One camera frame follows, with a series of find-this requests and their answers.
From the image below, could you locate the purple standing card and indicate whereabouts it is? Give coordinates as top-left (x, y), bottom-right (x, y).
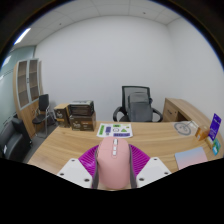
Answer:
top-left (207, 112), bottom-right (222, 142)

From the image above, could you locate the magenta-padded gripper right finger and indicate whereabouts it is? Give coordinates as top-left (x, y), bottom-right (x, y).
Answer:
top-left (128, 143), bottom-right (173, 189)

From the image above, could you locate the pink computer mouse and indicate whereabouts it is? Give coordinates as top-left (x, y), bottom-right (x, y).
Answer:
top-left (96, 137), bottom-right (132, 190)

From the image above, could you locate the tan packet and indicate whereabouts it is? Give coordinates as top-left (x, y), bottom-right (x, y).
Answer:
top-left (204, 135), bottom-right (214, 149)

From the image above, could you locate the black mesh office chair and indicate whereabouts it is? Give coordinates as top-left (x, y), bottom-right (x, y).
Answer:
top-left (112, 85), bottom-right (164, 123)

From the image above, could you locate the white printed paper sheet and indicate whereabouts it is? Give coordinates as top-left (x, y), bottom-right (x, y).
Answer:
top-left (96, 122), bottom-right (134, 139)

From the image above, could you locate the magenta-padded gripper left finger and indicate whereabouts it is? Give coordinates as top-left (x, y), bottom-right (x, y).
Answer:
top-left (56, 144), bottom-right (101, 190)

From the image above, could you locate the black leather armchair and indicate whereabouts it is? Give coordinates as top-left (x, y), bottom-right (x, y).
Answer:
top-left (0, 117), bottom-right (33, 163)

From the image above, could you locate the small black chair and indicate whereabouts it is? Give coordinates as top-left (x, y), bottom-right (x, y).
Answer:
top-left (31, 93), bottom-right (56, 138)

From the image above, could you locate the wooden side desk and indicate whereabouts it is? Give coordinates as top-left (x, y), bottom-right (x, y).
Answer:
top-left (162, 97), bottom-right (214, 129)

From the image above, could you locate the clear bag with coiled cable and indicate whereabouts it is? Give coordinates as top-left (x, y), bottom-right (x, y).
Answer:
top-left (172, 121), bottom-right (193, 136)

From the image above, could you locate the pink and blue mouse pad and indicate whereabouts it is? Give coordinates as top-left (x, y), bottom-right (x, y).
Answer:
top-left (174, 146), bottom-right (209, 171)

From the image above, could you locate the large brown cardboard box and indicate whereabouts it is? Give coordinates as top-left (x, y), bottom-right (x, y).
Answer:
top-left (68, 112), bottom-right (97, 132)

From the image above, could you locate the ceiling light panel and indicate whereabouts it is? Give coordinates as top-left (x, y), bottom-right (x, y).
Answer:
top-left (13, 27), bottom-right (33, 46)

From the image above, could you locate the small brown cardboard box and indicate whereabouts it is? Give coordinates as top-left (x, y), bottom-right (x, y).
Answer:
top-left (53, 102), bottom-right (72, 129)

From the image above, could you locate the black box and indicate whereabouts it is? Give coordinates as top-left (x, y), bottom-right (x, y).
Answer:
top-left (68, 99), bottom-right (95, 117)

